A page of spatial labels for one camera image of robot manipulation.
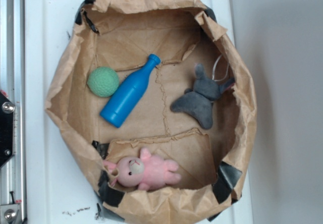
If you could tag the pink plush bunny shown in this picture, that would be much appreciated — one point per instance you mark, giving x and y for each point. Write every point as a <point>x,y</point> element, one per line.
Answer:
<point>146,172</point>

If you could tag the grey plush elephant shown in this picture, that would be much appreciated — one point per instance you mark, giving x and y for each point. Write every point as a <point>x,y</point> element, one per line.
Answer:
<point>198,101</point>

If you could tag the blue plastic bottle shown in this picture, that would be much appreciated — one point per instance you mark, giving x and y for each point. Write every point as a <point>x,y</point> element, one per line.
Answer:
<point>129,93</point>

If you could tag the green textured ball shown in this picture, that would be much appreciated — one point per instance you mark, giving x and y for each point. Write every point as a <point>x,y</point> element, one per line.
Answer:
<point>103,81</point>

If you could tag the brown paper bag tray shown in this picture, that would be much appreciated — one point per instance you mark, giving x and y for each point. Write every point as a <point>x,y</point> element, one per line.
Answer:
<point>121,34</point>

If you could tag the white plastic board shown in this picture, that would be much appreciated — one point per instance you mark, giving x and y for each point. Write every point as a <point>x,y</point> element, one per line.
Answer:
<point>57,190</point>

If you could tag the black metal bracket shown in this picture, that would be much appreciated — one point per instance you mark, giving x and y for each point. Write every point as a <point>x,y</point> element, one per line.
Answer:
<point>7,129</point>

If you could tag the aluminium frame rail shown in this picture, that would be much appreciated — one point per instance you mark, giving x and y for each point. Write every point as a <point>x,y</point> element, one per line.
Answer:
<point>13,174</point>

